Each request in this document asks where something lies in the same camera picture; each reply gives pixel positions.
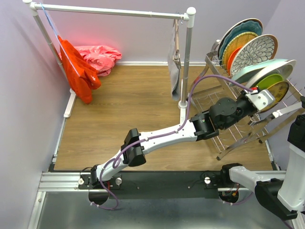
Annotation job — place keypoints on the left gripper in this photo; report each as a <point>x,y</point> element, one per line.
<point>244,97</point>

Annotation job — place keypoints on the light blue divided tray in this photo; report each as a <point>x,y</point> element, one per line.
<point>245,74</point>

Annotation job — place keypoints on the lime green plate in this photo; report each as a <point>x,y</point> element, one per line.
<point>269,81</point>

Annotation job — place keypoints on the dark yellow patterned plate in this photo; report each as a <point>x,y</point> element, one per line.
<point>278,91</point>

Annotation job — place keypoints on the orange plastic plate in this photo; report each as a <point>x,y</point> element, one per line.
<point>231,58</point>

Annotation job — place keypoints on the white striped plate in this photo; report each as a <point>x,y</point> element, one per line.
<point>284,68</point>

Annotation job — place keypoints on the brown rim floral plate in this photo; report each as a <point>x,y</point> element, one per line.
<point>258,50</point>

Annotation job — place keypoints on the woven bamboo plate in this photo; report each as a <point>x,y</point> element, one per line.
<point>237,42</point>

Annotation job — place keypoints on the teal scalloped plate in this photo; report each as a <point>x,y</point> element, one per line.
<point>232,35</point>

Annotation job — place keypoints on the large floral ceramic plate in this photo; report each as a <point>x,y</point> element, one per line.
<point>225,33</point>

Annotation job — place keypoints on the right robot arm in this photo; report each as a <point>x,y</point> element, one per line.
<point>285,198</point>

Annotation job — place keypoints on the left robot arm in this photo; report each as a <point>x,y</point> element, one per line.
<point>205,125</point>

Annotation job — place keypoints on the grey panda towel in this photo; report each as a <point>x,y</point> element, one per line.
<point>174,71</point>

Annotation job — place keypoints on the beige clip hanger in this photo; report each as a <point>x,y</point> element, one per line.
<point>176,53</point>

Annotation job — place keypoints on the pink plastic bag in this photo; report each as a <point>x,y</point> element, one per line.
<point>101,57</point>

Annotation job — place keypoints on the orange garment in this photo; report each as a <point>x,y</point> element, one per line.
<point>88,79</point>

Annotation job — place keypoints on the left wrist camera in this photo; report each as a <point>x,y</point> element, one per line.
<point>260,100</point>

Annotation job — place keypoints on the white clothes rack frame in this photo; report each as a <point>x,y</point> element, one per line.
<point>188,17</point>

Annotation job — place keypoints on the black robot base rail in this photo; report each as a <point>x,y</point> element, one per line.
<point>174,184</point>

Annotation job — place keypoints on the blue wire hanger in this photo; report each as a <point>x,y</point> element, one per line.
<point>57,37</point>

